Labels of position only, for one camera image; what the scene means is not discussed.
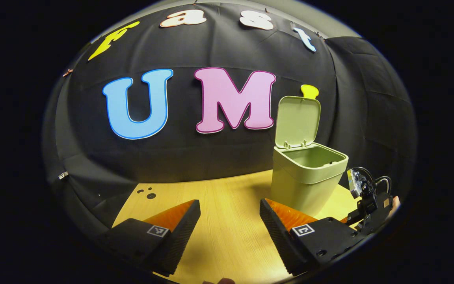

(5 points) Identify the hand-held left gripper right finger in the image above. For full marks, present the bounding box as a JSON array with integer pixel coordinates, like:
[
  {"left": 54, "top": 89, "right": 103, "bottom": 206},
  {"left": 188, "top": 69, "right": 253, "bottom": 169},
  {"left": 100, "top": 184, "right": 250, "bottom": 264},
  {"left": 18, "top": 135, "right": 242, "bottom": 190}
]
[{"left": 259, "top": 198, "right": 367, "bottom": 276}]

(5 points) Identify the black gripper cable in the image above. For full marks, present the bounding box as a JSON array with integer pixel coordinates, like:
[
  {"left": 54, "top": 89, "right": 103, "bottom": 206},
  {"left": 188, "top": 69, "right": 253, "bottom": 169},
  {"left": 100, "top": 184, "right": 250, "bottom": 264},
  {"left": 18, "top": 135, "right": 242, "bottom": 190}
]
[{"left": 363, "top": 168, "right": 392, "bottom": 194}]

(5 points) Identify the black backdrop cloth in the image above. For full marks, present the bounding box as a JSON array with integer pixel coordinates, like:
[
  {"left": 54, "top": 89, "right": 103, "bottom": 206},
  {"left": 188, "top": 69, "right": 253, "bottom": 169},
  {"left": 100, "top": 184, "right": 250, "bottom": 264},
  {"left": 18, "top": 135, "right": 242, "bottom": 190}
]
[{"left": 43, "top": 2, "right": 417, "bottom": 229}]

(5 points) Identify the wooden desktop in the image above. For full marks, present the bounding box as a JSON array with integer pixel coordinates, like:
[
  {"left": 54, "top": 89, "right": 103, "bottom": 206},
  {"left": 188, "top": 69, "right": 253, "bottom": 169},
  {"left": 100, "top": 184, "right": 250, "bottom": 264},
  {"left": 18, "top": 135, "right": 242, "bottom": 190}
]
[{"left": 111, "top": 170, "right": 369, "bottom": 284}]

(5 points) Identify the green desktop garbage bin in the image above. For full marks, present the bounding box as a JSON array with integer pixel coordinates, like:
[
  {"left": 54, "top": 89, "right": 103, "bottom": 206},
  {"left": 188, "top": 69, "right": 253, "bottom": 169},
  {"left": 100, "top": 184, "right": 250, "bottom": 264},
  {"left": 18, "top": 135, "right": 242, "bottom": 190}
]
[{"left": 270, "top": 96, "right": 349, "bottom": 217}]

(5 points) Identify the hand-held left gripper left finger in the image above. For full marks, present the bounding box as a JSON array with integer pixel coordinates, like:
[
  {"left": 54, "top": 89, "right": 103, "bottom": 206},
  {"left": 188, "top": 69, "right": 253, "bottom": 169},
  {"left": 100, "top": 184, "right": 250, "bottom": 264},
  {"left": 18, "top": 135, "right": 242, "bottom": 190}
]
[{"left": 99, "top": 199, "right": 201, "bottom": 276}]

